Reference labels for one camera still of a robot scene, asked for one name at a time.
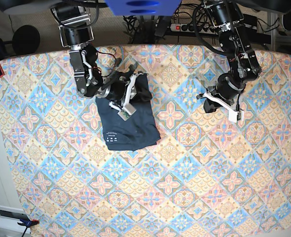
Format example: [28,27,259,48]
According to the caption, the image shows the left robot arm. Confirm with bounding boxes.
[192,0,261,113]

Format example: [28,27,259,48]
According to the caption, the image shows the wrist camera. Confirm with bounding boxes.
[117,103,136,121]
[228,109,244,123]

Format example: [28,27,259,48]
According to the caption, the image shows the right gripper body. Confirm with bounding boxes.
[103,78,131,104]

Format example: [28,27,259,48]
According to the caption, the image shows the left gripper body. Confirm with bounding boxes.
[213,73,246,103]

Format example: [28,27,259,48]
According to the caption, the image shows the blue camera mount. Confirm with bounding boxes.
[105,0,181,16]

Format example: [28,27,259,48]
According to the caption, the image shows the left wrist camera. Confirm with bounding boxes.
[228,109,244,123]

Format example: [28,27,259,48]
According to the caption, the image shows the patterned tile tablecloth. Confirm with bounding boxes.
[0,45,291,237]

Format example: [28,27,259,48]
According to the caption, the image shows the blue orange clamp bottom left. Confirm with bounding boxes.
[0,216,39,235]

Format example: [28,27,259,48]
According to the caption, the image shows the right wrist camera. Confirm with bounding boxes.
[117,103,136,121]

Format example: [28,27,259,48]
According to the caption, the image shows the white floor vent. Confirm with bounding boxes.
[0,205,28,234]

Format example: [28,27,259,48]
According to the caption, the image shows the white power strip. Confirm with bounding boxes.
[170,23,215,34]

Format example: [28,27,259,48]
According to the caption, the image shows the dark navy t-shirt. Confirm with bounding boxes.
[95,73,161,152]

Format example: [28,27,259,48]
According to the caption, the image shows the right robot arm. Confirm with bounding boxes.
[50,0,152,107]

